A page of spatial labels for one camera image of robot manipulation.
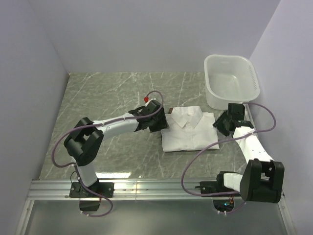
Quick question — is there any white long sleeve shirt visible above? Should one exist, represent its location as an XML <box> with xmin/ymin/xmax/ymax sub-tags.
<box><xmin>161</xmin><ymin>106</ymin><xmax>218</xmax><ymax>152</ymax></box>

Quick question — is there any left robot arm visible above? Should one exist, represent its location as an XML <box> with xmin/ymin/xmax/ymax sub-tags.
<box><xmin>64</xmin><ymin>99</ymin><xmax>168</xmax><ymax>197</ymax></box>

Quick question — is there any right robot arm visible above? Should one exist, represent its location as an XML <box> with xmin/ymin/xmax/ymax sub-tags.
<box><xmin>213</xmin><ymin>103</ymin><xmax>285</xmax><ymax>203</ymax></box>

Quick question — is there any white plastic basin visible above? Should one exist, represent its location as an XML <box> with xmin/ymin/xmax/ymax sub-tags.
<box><xmin>204</xmin><ymin>54</ymin><xmax>260</xmax><ymax>110</ymax></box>

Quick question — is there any aluminium mounting rail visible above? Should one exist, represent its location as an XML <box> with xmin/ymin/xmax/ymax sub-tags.
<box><xmin>26</xmin><ymin>178</ymin><xmax>286</xmax><ymax>201</ymax></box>

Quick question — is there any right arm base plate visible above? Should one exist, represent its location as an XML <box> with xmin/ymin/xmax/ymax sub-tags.
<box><xmin>195</xmin><ymin>181</ymin><xmax>240</xmax><ymax>197</ymax></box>

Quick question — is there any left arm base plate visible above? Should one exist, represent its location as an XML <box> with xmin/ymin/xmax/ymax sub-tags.
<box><xmin>69</xmin><ymin>182</ymin><xmax>114</xmax><ymax>198</ymax></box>

